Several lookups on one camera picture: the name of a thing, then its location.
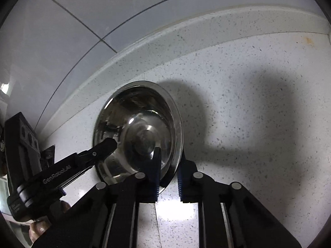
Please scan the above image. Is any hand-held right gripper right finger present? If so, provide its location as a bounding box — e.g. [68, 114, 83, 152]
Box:
[177, 155, 303, 248]

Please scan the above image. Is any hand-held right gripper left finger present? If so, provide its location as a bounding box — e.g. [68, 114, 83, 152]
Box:
[31, 147, 162, 248]

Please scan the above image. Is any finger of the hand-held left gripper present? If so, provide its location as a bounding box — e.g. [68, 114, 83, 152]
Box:
[62, 137, 118, 187]

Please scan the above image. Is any large steel bowl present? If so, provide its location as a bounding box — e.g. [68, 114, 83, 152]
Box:
[92, 81, 184, 188]

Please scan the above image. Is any person's left hand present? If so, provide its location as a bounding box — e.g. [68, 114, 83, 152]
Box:
[29, 200, 71, 241]

